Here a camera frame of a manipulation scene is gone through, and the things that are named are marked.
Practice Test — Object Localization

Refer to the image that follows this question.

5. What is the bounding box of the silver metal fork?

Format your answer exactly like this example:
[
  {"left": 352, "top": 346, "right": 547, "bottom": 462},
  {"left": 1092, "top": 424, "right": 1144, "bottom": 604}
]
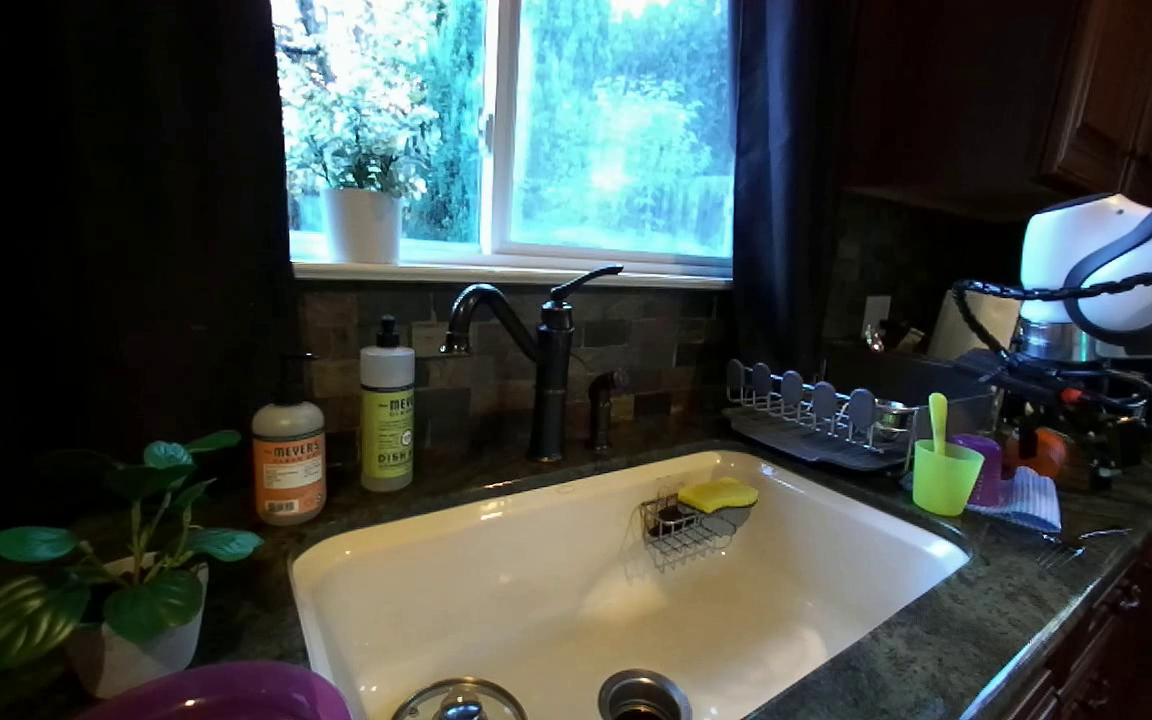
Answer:
[{"left": 1051, "top": 525, "right": 1144, "bottom": 553}]

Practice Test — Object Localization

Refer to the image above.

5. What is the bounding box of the dark bronze kitchen faucet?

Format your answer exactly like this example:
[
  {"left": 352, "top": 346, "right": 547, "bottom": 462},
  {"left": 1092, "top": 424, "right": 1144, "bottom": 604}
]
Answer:
[{"left": 440, "top": 259, "right": 628, "bottom": 464}]

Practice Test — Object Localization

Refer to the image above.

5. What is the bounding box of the metal dish drying rack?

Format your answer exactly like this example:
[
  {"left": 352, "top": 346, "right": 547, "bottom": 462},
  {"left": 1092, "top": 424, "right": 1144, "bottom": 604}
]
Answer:
[{"left": 719, "top": 349, "right": 1009, "bottom": 481}]

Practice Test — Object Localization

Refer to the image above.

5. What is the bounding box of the small leafy potted plant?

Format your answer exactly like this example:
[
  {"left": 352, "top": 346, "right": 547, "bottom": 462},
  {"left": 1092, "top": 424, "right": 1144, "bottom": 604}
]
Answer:
[{"left": 0, "top": 424, "right": 267, "bottom": 701}]

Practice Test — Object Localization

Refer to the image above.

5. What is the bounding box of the yellow sponge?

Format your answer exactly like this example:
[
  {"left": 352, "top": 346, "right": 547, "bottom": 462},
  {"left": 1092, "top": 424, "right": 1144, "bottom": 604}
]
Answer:
[{"left": 677, "top": 474, "right": 763, "bottom": 521}]

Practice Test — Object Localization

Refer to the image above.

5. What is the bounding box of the blue white striped cloth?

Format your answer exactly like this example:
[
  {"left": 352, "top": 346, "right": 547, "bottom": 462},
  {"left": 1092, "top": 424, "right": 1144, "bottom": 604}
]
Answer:
[{"left": 970, "top": 464, "right": 1070, "bottom": 540}]

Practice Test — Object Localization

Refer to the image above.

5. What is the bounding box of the lime green plastic cup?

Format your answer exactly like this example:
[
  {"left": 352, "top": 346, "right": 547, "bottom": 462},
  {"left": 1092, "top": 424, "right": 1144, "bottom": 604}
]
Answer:
[{"left": 910, "top": 438, "right": 990, "bottom": 521}]

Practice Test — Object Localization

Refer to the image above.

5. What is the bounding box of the wire sponge caddy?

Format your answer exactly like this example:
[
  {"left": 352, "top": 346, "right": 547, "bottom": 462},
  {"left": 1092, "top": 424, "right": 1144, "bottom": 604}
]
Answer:
[{"left": 635, "top": 493, "right": 752, "bottom": 571}]

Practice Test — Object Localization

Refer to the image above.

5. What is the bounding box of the green dish soap bottle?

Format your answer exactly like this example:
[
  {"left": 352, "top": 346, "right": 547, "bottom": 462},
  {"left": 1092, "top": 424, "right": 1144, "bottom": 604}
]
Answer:
[{"left": 356, "top": 313, "right": 419, "bottom": 496}]

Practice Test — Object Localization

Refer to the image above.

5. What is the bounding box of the white kitchen sink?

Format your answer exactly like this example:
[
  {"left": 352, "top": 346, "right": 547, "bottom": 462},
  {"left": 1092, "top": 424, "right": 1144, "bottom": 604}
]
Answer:
[{"left": 287, "top": 446, "right": 977, "bottom": 720}]

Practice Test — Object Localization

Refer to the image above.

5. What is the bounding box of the dark faucet side sprayer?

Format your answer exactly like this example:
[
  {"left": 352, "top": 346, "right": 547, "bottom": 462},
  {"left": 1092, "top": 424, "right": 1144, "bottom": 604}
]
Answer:
[{"left": 584, "top": 368, "right": 623, "bottom": 456}]

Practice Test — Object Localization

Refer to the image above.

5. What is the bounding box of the white wall outlet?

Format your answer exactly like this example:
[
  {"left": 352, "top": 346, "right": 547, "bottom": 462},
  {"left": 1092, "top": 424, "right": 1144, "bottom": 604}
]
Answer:
[{"left": 859, "top": 291, "right": 902, "bottom": 354}]

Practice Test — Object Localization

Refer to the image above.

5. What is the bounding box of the dark wooden upper cabinet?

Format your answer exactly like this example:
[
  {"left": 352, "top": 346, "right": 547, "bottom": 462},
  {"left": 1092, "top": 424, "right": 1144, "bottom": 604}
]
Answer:
[{"left": 840, "top": 0, "right": 1152, "bottom": 224}]

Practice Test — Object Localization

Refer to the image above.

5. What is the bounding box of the dark wooden cabinet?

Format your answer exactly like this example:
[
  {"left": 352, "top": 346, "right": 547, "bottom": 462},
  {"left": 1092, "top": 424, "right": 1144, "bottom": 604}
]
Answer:
[
  {"left": 990, "top": 506, "right": 1152, "bottom": 720},
  {"left": 840, "top": 0, "right": 1152, "bottom": 224}
]

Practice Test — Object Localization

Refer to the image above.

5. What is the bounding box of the dark brown curtain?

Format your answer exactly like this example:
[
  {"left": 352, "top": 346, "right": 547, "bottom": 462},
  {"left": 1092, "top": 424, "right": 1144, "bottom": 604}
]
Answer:
[{"left": 0, "top": 0, "right": 296, "bottom": 538}]

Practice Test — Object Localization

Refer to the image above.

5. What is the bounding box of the orange label soap bottle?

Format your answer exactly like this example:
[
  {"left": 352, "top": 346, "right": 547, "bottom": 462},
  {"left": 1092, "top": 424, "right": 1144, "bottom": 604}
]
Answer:
[{"left": 247, "top": 354, "right": 332, "bottom": 527}]

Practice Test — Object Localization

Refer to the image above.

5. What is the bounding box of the purple plastic cup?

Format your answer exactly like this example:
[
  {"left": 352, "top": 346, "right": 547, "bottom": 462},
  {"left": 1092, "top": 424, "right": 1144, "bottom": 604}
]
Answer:
[{"left": 966, "top": 433, "right": 1016, "bottom": 511}]

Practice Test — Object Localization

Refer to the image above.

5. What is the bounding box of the round orange fruit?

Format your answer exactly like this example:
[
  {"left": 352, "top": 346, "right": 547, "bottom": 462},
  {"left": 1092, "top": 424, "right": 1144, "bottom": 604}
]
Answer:
[{"left": 1033, "top": 424, "right": 1087, "bottom": 489}]

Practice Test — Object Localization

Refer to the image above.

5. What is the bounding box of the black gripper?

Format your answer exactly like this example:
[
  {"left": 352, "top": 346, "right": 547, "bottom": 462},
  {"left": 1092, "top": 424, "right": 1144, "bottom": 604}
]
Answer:
[{"left": 1009, "top": 357, "right": 1152, "bottom": 464}]

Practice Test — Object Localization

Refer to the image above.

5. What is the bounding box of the dark wooden lower cabinet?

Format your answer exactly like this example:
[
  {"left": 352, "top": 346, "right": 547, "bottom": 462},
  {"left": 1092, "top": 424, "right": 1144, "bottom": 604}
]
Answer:
[{"left": 990, "top": 506, "right": 1152, "bottom": 720}]

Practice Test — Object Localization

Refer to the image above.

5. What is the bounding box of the purple bowl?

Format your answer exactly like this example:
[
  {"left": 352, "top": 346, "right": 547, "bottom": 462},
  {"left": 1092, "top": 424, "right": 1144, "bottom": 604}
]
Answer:
[{"left": 74, "top": 656, "right": 359, "bottom": 720}]

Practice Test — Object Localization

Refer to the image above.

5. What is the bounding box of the navy blue curtain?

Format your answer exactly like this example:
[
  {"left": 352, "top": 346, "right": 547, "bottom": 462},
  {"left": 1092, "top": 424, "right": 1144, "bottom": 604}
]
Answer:
[{"left": 731, "top": 0, "right": 847, "bottom": 373}]

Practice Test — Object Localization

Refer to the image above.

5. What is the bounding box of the windowsill plant in white pot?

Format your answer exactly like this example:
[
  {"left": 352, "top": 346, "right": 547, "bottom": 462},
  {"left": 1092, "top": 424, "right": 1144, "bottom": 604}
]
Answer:
[{"left": 293, "top": 112, "right": 435, "bottom": 268}]

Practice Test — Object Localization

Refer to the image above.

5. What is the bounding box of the round metal sink stopper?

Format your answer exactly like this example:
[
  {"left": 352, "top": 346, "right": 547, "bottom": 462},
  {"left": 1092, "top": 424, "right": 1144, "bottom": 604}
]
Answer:
[{"left": 394, "top": 674, "right": 534, "bottom": 720}]

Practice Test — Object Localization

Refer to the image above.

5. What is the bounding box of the metal sink drain strainer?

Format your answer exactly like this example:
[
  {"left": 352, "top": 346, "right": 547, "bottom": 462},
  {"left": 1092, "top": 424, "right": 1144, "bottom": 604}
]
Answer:
[{"left": 595, "top": 663, "right": 697, "bottom": 720}]

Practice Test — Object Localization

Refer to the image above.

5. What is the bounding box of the white paper towel roll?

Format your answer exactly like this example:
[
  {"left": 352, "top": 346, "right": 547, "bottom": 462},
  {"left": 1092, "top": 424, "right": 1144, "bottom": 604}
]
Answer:
[{"left": 927, "top": 287, "right": 1023, "bottom": 368}]

